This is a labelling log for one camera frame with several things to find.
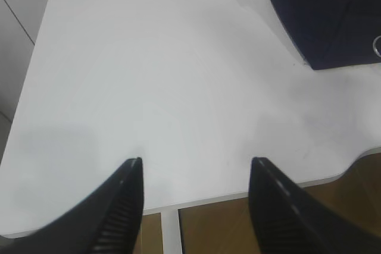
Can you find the navy blue lunch bag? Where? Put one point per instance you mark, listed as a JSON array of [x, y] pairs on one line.
[[332, 33]]

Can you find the white table leg frame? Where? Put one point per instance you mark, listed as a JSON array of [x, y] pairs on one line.
[[170, 221]]

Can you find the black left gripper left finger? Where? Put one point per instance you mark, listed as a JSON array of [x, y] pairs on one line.
[[107, 221]]

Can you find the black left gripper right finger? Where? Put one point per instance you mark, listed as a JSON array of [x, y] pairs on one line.
[[286, 219]]

